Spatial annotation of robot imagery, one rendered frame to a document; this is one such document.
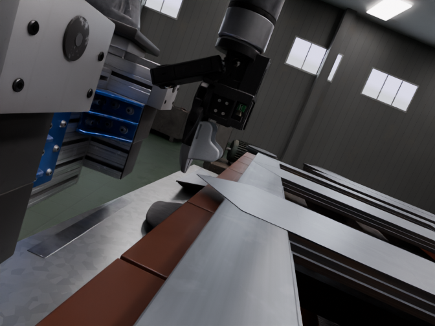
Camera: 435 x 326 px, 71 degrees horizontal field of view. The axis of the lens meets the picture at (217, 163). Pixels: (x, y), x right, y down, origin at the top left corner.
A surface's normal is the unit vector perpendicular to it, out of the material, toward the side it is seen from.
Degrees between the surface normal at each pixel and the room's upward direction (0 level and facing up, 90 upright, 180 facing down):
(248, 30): 90
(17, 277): 0
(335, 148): 90
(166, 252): 0
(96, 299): 0
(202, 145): 93
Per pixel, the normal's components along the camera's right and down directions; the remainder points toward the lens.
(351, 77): -0.02, 0.18
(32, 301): 0.36, -0.92
